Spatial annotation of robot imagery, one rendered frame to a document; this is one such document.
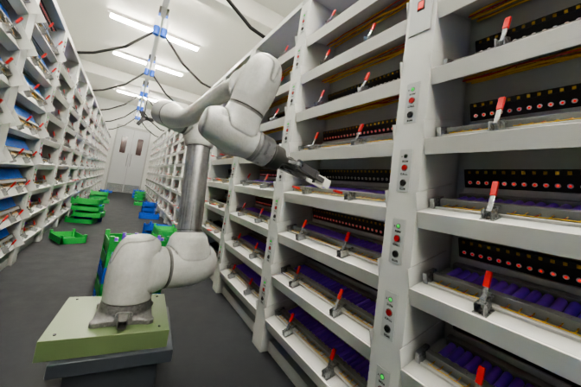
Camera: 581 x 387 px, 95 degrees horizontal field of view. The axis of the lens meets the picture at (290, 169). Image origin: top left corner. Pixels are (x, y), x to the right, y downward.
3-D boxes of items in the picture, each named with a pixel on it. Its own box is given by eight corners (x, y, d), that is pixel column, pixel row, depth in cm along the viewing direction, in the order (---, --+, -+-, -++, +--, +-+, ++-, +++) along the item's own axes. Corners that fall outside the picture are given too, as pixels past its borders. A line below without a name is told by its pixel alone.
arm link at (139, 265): (95, 293, 94) (108, 231, 97) (150, 287, 107) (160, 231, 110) (105, 310, 83) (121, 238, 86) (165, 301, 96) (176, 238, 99)
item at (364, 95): (401, 92, 83) (399, 47, 82) (296, 122, 134) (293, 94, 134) (437, 96, 94) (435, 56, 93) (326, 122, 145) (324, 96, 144)
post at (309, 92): (259, 352, 124) (312, -9, 140) (252, 341, 132) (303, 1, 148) (295, 345, 134) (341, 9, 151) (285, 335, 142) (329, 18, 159)
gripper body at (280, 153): (258, 165, 81) (281, 177, 86) (271, 165, 74) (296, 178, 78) (266, 143, 83) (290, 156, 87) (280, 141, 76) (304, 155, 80)
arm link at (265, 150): (252, 159, 71) (271, 168, 74) (265, 129, 73) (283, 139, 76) (239, 160, 78) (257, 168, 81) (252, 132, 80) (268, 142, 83)
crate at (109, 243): (107, 252, 136) (110, 236, 137) (103, 243, 152) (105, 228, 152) (168, 250, 156) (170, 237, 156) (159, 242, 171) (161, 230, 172)
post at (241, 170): (215, 293, 183) (256, 44, 199) (212, 288, 191) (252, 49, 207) (243, 291, 194) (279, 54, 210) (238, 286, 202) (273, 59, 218)
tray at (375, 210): (387, 221, 79) (386, 190, 79) (284, 201, 131) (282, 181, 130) (426, 210, 90) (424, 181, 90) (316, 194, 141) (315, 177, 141)
